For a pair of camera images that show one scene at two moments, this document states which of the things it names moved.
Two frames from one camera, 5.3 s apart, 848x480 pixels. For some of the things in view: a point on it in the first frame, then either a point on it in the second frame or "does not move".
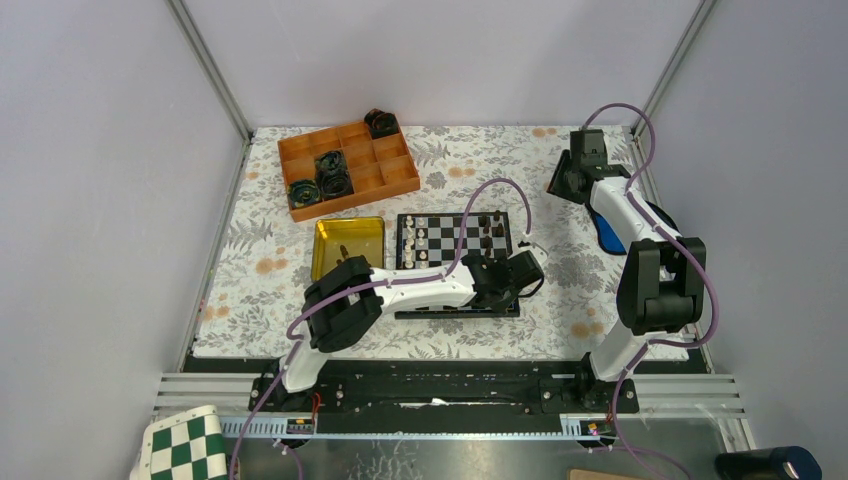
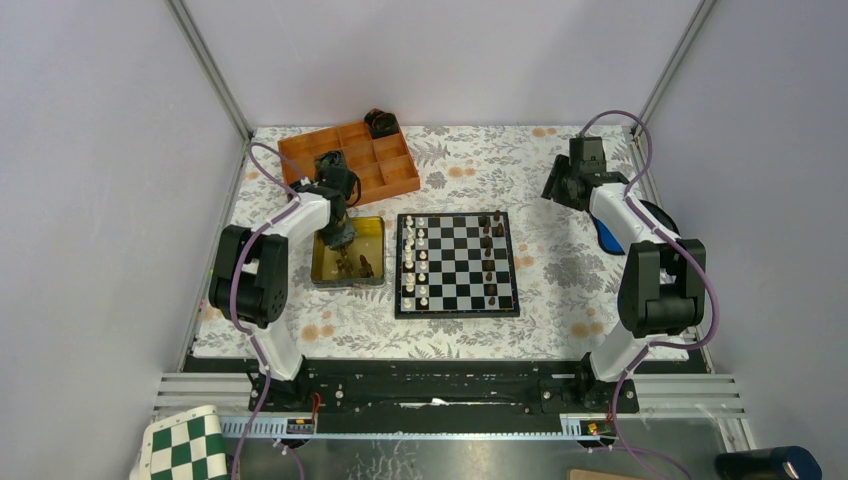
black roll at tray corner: (381, 124) does not move
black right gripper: (556, 186) does not move
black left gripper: (501, 303) → (344, 238)
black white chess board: (426, 240) does not move
